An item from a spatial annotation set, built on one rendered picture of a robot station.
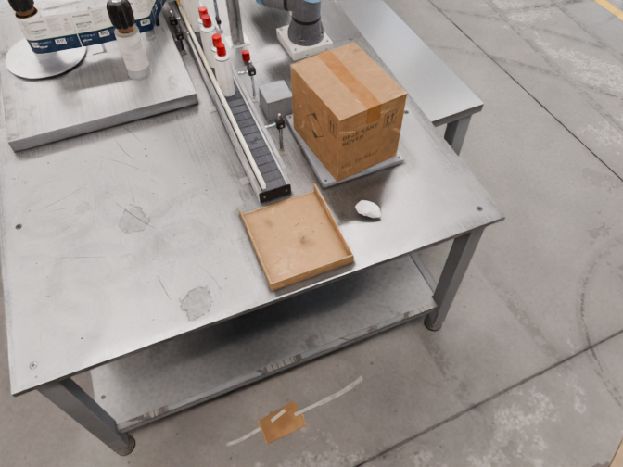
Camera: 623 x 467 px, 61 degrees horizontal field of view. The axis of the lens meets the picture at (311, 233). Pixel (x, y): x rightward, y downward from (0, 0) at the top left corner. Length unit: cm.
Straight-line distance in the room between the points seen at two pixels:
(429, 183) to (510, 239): 108
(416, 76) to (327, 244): 88
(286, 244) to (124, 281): 49
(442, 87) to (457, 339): 108
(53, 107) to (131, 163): 40
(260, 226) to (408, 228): 46
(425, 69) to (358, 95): 66
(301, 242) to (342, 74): 54
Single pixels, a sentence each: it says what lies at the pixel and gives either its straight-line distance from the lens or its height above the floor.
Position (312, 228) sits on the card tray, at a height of 83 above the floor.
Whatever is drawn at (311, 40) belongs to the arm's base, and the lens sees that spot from 226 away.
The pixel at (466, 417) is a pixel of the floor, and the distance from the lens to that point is 234.
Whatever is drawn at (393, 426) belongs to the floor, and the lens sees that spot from 227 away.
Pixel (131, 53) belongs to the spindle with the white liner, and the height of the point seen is 100.
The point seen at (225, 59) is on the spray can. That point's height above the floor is 104.
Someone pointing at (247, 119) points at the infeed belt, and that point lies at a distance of 193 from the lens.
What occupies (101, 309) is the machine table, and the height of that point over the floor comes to 83.
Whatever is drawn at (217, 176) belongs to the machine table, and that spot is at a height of 83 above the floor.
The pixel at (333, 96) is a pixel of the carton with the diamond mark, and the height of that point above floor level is 112.
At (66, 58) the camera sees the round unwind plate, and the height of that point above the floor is 89.
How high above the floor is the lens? 217
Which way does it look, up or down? 54 degrees down
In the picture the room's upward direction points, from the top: 1 degrees counter-clockwise
